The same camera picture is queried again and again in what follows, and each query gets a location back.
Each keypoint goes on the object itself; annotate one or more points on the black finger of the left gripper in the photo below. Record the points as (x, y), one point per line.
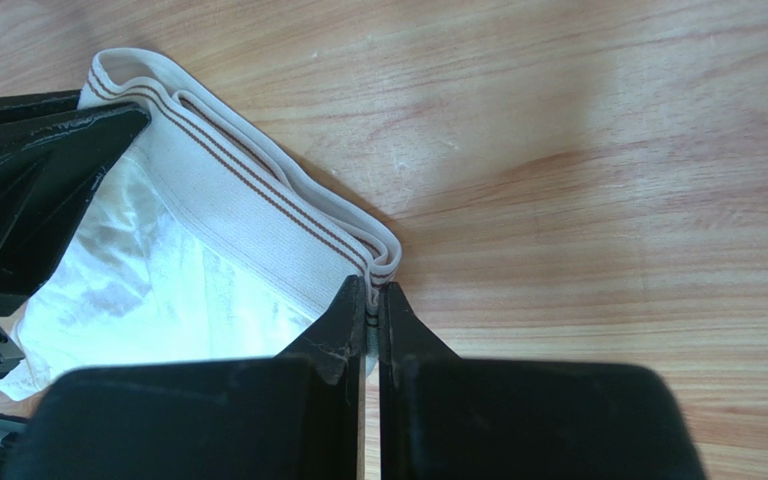
(53, 158)

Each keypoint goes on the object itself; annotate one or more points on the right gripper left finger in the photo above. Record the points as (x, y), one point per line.
(334, 348)

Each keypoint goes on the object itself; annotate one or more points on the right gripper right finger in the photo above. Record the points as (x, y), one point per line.
(405, 343)

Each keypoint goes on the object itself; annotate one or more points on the beige boxer shorts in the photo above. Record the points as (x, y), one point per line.
(205, 241)

